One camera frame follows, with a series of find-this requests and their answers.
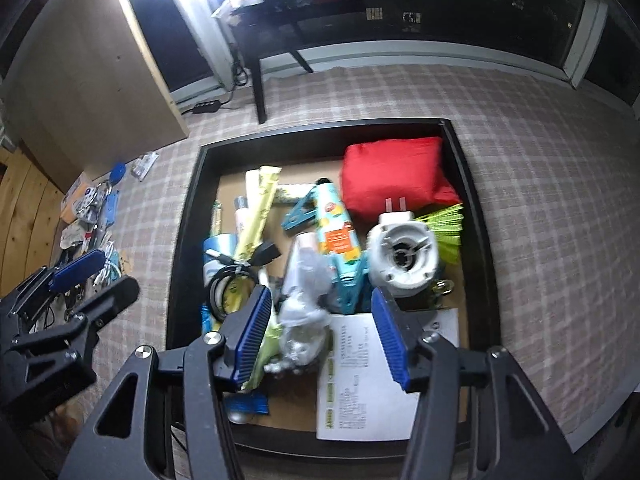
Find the teal printed tube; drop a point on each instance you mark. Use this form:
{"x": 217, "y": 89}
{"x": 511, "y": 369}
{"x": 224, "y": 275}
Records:
{"x": 335, "y": 225}

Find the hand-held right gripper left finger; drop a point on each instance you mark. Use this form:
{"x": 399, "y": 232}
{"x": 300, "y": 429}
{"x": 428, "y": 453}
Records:
{"x": 252, "y": 340}

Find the green stick packet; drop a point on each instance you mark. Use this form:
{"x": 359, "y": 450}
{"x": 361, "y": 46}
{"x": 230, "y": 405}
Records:
{"x": 217, "y": 217}

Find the white round plug device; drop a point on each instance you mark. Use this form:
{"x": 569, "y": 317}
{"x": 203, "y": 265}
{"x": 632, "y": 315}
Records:
{"x": 400, "y": 255}

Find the black tray with cardboard base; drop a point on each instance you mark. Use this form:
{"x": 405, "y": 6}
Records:
{"x": 195, "y": 220}

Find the red fabric pouch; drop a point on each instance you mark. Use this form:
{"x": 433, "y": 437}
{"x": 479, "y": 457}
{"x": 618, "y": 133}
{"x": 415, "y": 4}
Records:
{"x": 390, "y": 175}

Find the blue comb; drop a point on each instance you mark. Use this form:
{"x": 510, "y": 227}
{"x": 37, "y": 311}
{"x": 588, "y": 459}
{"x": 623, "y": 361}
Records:
{"x": 250, "y": 404}

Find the light wooden cabinet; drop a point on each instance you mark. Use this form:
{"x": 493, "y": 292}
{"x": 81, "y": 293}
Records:
{"x": 85, "y": 75}

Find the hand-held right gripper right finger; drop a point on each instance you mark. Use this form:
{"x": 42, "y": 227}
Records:
{"x": 395, "y": 340}

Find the white snack packet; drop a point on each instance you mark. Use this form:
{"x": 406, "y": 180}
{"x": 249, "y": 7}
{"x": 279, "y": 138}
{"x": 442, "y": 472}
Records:
{"x": 145, "y": 166}

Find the yellow green long packet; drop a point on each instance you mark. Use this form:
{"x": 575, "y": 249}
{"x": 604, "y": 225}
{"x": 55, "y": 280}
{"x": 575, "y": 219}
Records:
{"x": 260, "y": 200}

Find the yellow green cloth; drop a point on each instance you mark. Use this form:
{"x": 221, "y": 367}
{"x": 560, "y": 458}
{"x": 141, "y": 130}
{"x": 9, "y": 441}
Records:
{"x": 267, "y": 345}

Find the yellow green shuttlecock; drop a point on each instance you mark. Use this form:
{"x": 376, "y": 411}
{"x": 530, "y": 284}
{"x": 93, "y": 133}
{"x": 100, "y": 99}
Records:
{"x": 445, "y": 230}

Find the blue round cap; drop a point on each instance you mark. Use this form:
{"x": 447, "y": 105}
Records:
{"x": 117, "y": 171}

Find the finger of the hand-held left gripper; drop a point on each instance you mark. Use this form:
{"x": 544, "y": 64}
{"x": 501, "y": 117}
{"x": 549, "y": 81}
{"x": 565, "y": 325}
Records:
{"x": 117, "y": 295}
{"x": 80, "y": 267}

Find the white paper leaflet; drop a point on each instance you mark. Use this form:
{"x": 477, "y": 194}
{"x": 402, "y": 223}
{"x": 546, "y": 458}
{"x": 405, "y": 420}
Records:
{"x": 350, "y": 370}

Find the orange packet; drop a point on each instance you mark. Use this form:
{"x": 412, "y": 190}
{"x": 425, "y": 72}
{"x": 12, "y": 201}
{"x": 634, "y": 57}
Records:
{"x": 75, "y": 182}

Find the teal plastic clip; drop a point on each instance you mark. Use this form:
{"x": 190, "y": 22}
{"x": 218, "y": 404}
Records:
{"x": 350, "y": 285}

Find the blue plastic clip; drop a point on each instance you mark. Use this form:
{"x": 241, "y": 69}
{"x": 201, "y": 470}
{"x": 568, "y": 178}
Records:
{"x": 297, "y": 215}

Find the black table leg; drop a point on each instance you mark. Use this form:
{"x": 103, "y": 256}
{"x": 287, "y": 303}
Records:
{"x": 259, "y": 95}

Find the clear plastic bag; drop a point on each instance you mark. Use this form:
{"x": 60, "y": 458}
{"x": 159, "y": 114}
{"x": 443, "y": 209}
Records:
{"x": 300, "y": 285}

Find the white blue lotion bottle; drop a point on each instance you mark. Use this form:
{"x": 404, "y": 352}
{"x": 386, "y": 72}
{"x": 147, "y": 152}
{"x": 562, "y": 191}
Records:
{"x": 217, "y": 250}

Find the white cup mask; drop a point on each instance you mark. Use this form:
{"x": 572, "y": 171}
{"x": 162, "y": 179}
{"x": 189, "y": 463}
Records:
{"x": 72, "y": 236}

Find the white printed packet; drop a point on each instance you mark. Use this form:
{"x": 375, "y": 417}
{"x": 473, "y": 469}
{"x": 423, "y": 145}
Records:
{"x": 85, "y": 202}

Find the small white tube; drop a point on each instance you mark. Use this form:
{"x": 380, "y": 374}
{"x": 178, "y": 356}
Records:
{"x": 241, "y": 217}

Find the black power strip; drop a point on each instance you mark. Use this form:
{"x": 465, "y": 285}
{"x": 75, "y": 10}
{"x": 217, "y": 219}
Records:
{"x": 205, "y": 107}

